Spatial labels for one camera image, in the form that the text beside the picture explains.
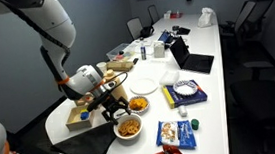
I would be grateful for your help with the small white box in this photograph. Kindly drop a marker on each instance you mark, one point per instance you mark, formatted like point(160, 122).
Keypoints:
point(167, 15)

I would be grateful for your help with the black cloth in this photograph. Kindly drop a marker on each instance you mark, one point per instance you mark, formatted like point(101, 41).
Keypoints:
point(83, 145)

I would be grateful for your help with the brown cardboard box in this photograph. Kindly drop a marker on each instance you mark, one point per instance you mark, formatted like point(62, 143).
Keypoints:
point(119, 66)

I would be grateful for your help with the blue block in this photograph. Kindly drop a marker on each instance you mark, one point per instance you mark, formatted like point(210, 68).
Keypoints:
point(85, 115)

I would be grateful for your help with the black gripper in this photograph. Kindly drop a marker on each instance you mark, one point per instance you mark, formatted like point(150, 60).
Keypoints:
point(113, 101)

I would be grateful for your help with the small white cup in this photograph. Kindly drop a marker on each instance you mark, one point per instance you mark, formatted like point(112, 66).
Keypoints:
point(182, 111)

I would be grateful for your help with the white tissue box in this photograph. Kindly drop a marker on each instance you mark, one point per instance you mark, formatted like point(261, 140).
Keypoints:
point(159, 50)

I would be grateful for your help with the grey office chair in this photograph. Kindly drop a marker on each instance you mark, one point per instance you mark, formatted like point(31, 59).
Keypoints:
point(135, 27)
point(153, 13)

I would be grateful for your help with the pretzels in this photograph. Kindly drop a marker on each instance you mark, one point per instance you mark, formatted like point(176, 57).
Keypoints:
point(128, 127)

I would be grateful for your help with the wooden tray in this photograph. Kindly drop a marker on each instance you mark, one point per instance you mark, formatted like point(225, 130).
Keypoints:
point(74, 124)

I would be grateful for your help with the patterned small bowl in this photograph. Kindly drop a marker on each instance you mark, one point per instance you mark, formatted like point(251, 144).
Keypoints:
point(145, 109)

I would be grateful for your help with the black laptop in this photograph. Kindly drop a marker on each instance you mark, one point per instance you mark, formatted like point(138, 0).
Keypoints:
point(193, 62)

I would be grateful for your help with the small spray bottle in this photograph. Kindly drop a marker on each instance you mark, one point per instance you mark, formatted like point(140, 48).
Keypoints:
point(143, 53)

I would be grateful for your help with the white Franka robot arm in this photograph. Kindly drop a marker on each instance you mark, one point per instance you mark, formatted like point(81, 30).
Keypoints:
point(56, 27)

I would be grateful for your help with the orange crackers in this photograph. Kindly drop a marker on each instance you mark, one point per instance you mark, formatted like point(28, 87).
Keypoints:
point(138, 104)

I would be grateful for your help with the yellow block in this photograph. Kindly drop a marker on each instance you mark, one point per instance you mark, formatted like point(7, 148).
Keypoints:
point(84, 110)

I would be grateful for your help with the red flat item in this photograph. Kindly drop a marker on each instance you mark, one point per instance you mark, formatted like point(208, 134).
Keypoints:
point(176, 15)

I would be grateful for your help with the black office chair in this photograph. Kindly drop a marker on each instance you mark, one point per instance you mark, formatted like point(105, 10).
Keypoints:
point(249, 17)
point(262, 92)

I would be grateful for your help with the white bowl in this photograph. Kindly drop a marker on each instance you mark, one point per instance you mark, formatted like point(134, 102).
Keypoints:
point(118, 133)

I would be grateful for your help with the paper cup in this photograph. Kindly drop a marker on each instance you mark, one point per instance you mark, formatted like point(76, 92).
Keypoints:
point(102, 67)

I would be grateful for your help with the black pouch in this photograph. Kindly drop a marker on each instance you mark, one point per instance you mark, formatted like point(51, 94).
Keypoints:
point(183, 31)

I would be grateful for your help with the blue box with yellow edge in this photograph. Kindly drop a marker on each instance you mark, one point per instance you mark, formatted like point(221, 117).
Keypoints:
point(184, 99)

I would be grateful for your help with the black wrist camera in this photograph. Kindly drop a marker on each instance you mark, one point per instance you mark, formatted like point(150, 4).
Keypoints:
point(96, 104)

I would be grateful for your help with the white plastic container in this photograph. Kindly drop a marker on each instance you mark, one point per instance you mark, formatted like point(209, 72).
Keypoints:
point(169, 77)

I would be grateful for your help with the tablet with blue screen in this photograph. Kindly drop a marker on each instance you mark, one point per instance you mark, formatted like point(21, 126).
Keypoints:
point(164, 37)

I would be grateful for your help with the black bag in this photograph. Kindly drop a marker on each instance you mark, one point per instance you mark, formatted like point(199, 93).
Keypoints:
point(147, 31)

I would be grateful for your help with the clear plastic bin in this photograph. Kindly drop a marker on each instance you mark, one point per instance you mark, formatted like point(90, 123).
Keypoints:
point(118, 52)

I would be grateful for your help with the metal spoon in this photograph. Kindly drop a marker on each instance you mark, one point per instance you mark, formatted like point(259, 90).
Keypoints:
point(122, 114)

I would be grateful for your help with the white paper plate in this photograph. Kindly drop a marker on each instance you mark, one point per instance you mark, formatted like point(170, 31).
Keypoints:
point(144, 86)

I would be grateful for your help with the white plastic bag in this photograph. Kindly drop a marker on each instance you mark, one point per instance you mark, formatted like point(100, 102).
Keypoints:
point(206, 18)

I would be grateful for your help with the black phone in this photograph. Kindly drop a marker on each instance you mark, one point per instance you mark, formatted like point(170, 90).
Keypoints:
point(135, 61)

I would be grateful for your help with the blue snack bag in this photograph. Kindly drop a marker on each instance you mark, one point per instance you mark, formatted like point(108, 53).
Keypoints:
point(176, 134)

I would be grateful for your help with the green cap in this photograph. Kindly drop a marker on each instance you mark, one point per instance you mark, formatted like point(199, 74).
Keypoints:
point(195, 124)

